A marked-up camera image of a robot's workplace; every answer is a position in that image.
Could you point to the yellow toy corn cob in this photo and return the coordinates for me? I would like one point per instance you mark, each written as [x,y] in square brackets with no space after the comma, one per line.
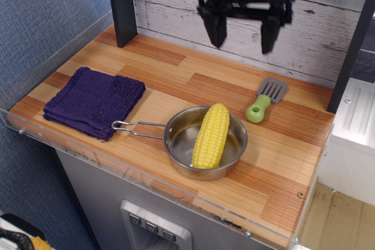
[211,139]

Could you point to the grey toy fridge cabinet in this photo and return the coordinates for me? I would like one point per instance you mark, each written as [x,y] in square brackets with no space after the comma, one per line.
[100,194]

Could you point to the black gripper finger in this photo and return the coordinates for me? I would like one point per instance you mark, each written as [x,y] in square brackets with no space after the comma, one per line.
[215,22]
[269,32]

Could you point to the dark left upright post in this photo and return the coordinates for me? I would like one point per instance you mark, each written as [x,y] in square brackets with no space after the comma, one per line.
[124,21]

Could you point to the silver dispenser button panel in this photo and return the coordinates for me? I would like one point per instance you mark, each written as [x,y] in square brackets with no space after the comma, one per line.
[147,230]

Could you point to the grey spatula with green handle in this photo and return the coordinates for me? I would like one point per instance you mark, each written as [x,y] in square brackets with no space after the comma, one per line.
[270,91]

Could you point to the clear acrylic edge guard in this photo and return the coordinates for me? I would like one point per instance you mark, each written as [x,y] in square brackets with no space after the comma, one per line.
[259,198]

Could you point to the purple folded cloth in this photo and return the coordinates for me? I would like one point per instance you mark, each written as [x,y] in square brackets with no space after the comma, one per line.
[91,101]

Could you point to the stainless steel pot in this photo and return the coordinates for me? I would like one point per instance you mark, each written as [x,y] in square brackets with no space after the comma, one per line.
[179,137]

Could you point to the white ribbed side surface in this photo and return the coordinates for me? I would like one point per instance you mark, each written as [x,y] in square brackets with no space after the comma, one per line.
[354,120]

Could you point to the dark upright post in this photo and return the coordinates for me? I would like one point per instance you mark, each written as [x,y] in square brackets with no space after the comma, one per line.
[351,56]
[124,21]

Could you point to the yellow object bottom corner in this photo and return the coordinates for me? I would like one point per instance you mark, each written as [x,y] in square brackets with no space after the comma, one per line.
[40,244]

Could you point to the dark right upright post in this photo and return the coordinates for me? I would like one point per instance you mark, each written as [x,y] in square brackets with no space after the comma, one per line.
[351,56]

